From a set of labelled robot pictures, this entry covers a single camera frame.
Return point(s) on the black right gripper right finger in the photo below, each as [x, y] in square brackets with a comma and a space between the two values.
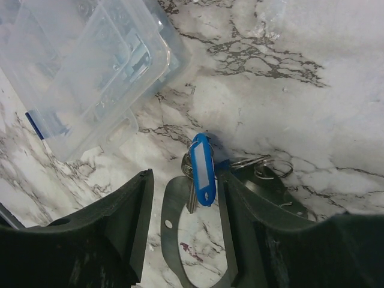
[268, 246]

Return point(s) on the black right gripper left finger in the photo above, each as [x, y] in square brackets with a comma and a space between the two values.
[100, 245]

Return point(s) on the split keyring five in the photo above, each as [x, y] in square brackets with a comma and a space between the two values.
[242, 162]

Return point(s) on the split keyring six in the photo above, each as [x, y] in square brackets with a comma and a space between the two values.
[270, 168]

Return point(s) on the clear plastic screw organizer box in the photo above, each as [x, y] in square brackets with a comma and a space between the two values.
[82, 69]

